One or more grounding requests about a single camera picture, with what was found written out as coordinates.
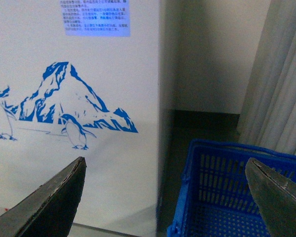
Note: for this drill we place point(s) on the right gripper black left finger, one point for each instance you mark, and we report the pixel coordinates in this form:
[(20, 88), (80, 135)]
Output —
[(50, 210)]

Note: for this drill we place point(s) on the grey curtain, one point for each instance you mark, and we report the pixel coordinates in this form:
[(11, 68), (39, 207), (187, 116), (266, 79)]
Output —
[(268, 115)]

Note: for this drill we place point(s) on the white chest freezer blue rim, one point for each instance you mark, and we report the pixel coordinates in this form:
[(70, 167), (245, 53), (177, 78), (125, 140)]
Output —
[(81, 78)]

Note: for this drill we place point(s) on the blue plastic shopping basket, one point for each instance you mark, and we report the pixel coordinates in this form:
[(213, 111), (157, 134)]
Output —
[(214, 199)]

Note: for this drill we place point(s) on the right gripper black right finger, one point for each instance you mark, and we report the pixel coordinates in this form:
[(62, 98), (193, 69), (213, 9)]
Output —
[(275, 196)]

